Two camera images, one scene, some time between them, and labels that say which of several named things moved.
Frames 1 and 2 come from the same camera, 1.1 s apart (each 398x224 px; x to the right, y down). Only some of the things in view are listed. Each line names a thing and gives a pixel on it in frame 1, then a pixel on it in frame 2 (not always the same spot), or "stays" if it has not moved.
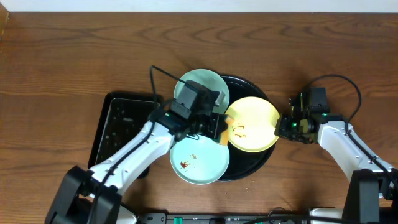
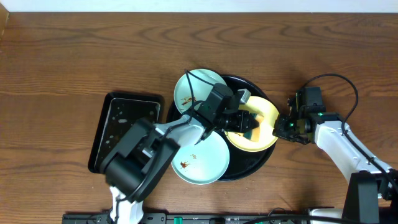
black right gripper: (282, 129) stays
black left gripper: (216, 126) -> (245, 121)
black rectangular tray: (123, 116) stays
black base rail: (223, 218) stays
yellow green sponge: (224, 137) -> (254, 134)
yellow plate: (254, 122) stays
